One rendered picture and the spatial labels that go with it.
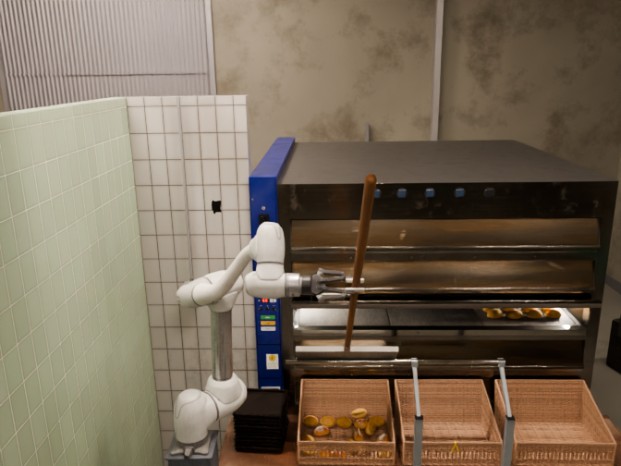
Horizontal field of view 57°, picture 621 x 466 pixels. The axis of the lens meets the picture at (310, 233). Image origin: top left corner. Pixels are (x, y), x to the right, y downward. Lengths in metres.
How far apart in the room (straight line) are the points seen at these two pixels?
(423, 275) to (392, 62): 4.01
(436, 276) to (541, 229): 0.66
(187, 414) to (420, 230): 1.65
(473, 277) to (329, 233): 0.90
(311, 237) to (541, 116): 4.71
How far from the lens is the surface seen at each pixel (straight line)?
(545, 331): 3.84
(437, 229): 3.44
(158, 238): 3.53
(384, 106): 7.09
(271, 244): 2.14
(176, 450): 2.95
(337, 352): 3.15
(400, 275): 3.49
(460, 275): 3.55
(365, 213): 1.58
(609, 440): 3.81
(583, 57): 7.72
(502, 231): 3.53
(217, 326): 2.76
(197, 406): 2.83
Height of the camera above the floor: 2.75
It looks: 16 degrees down
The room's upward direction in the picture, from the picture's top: 1 degrees counter-clockwise
